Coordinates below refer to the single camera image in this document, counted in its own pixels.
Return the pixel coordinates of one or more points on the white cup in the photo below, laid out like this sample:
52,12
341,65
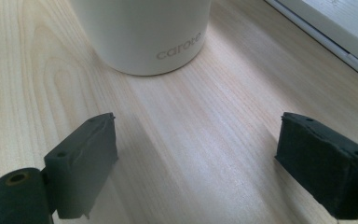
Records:
143,31

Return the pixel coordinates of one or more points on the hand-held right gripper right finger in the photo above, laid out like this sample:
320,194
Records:
323,168

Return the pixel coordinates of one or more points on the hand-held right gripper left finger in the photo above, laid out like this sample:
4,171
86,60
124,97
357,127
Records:
80,168

